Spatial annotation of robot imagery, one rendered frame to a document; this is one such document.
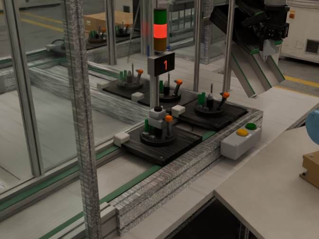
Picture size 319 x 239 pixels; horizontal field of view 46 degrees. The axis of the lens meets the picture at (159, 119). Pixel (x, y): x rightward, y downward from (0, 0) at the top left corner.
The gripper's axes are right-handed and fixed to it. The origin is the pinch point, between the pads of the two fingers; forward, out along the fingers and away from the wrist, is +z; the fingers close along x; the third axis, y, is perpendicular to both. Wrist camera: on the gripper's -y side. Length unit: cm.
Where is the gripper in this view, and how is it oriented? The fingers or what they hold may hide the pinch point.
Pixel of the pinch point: (262, 58)
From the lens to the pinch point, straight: 153.0
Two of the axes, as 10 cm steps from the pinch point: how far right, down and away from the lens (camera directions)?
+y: 7.6, 2.8, -5.8
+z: 0.0, 9.0, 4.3
